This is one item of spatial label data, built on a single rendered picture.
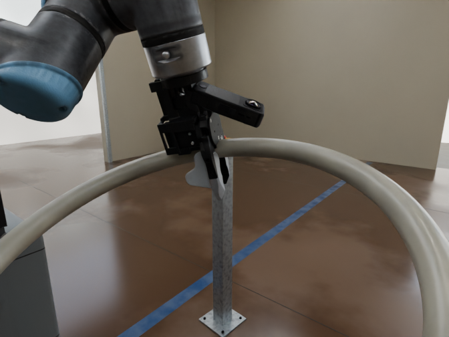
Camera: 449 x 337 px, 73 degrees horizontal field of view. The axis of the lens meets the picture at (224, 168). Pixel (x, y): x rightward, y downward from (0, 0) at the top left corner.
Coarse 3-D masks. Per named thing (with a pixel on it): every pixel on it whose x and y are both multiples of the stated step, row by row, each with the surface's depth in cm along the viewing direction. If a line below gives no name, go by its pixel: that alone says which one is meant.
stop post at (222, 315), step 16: (224, 192) 156; (224, 208) 158; (224, 224) 161; (224, 240) 163; (224, 256) 165; (224, 272) 168; (224, 288) 171; (224, 304) 173; (208, 320) 179; (224, 320) 176; (240, 320) 179; (224, 336) 168
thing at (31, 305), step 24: (24, 264) 102; (0, 288) 98; (24, 288) 103; (48, 288) 110; (0, 312) 99; (24, 312) 104; (48, 312) 111; (0, 336) 100; (24, 336) 106; (48, 336) 113
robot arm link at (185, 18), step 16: (112, 0) 39; (128, 0) 38; (144, 0) 37; (160, 0) 37; (176, 0) 38; (192, 0) 39; (128, 16) 40; (144, 16) 38; (160, 16) 38; (176, 16) 38; (192, 16) 40; (144, 32) 40; (160, 32) 39; (176, 32) 39; (192, 32) 40
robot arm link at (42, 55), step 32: (0, 32) 34; (32, 32) 36; (64, 32) 37; (96, 32) 40; (0, 64) 33; (32, 64) 34; (64, 64) 36; (96, 64) 42; (0, 96) 36; (32, 96) 35; (64, 96) 36
